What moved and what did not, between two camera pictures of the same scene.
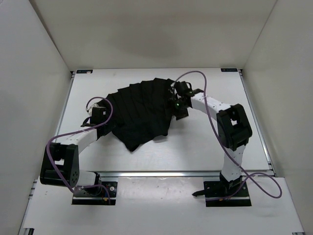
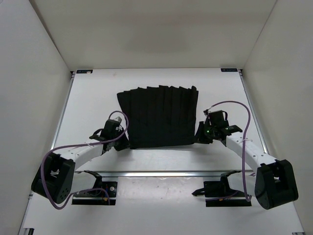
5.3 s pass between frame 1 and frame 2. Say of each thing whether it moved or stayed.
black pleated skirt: moved
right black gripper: moved
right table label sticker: stayed
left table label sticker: stayed
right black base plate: stayed
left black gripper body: moved
